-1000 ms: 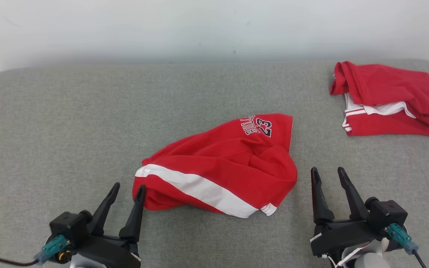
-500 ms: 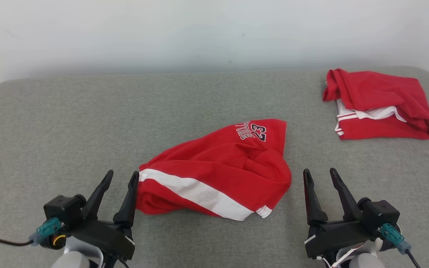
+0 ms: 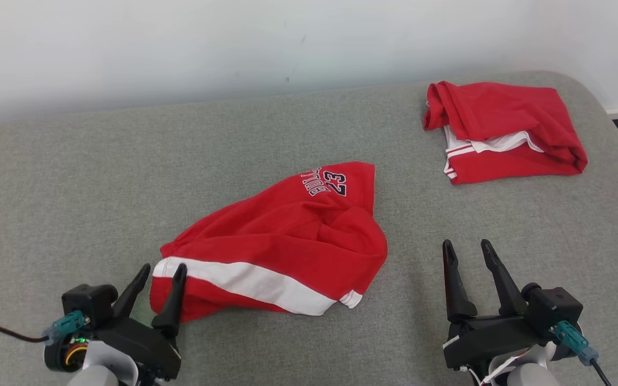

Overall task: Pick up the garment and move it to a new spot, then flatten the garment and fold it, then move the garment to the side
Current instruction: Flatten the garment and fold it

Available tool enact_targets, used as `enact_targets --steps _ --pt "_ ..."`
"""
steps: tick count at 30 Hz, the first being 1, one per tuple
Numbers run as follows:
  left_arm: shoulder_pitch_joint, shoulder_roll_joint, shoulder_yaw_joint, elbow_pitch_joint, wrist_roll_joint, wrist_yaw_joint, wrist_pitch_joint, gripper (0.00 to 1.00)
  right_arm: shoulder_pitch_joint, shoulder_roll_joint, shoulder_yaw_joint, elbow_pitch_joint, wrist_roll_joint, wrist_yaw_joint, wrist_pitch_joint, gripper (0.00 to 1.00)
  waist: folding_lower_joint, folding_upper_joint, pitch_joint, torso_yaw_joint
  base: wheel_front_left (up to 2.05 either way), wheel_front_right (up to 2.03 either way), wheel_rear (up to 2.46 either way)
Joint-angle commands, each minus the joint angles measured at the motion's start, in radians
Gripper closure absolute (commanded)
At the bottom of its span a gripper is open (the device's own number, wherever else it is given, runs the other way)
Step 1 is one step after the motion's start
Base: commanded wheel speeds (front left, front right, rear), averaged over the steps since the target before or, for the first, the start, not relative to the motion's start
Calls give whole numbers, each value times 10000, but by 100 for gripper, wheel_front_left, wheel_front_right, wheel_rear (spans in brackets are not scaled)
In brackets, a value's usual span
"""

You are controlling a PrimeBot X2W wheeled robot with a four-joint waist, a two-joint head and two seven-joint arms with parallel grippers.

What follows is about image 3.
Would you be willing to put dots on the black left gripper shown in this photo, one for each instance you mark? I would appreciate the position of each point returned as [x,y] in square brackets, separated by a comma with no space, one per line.
[137,343]

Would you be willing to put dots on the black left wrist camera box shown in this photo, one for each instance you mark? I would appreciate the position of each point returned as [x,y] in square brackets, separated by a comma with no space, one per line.
[89,303]

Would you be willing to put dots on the red shorts with white stripe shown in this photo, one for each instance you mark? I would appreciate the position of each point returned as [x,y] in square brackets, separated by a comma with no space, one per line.
[287,236]

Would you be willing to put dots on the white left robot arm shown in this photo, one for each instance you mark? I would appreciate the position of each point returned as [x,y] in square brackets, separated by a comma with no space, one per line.
[100,367]

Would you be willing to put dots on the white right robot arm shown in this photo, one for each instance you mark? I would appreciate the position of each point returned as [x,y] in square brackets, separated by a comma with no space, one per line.
[529,375]

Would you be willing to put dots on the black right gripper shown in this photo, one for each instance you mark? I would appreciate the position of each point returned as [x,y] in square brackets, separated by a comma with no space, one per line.
[491,338]

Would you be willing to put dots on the red basketball jersey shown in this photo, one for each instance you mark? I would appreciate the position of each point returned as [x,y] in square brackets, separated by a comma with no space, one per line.
[502,112]

